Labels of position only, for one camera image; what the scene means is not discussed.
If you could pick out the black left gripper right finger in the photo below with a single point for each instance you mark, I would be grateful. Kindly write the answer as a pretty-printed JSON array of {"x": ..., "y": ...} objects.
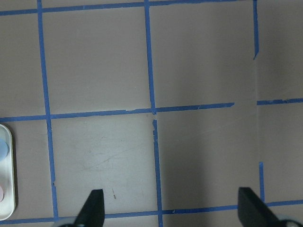
[{"x": 253, "y": 212}]

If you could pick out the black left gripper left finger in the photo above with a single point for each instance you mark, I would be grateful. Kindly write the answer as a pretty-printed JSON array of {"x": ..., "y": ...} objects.
[{"x": 92, "y": 213}]

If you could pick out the pink plastic cup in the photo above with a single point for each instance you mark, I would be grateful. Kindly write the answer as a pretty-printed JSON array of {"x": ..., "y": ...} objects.
[{"x": 1, "y": 193}]

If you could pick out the blue plastic cup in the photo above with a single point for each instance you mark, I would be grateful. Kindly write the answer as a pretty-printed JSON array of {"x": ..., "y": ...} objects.
[{"x": 4, "y": 149}]

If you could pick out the cream plastic tray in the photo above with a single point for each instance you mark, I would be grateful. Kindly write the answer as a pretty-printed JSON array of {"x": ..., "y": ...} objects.
[{"x": 7, "y": 178}]

